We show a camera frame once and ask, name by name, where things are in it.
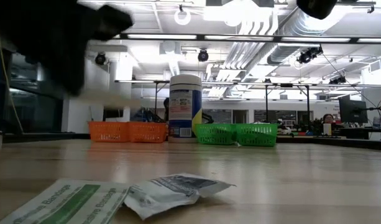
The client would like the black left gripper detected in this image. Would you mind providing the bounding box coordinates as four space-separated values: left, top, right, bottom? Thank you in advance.
0 0 134 96

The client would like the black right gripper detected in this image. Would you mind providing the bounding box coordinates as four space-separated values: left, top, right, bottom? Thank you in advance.
296 0 338 20

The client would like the dark glass window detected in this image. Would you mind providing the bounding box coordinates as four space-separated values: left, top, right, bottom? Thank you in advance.
0 46 65 133

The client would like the orange plastic basket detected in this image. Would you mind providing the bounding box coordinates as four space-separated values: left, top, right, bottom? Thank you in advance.
88 121 131 143
127 121 168 144

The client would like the person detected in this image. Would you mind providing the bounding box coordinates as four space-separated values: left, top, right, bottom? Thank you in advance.
321 113 336 126
163 97 171 123

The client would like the black desk monitor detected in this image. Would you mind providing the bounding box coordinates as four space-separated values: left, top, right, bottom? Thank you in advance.
338 95 369 124

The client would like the overhead light bar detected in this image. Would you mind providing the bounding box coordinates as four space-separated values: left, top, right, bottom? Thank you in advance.
112 32 381 44

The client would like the white wipes canister blue label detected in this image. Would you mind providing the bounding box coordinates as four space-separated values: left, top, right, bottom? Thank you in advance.
168 74 203 143

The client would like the round white ceiling lamp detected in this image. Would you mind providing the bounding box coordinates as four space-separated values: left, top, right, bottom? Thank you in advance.
173 4 192 26

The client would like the green plastic basket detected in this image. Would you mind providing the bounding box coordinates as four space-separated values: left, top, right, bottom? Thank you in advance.
195 123 237 146
235 123 278 147

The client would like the white antiseptic wipe packet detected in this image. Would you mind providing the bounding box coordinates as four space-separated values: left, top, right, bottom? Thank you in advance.
124 173 236 220

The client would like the black ceiling camera cluster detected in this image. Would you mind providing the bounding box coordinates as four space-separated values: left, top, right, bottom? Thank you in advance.
297 45 324 65
328 75 348 85

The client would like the black wall monitor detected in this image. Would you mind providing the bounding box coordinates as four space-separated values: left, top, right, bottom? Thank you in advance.
103 107 126 119

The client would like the black aluminium rig frame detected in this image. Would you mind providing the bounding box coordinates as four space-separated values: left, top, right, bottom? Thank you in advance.
3 132 381 151

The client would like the yellow cable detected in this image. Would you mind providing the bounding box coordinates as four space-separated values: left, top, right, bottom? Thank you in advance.
0 40 25 133

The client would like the black background frame stand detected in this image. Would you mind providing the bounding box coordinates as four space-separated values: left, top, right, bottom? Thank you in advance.
115 79 311 124

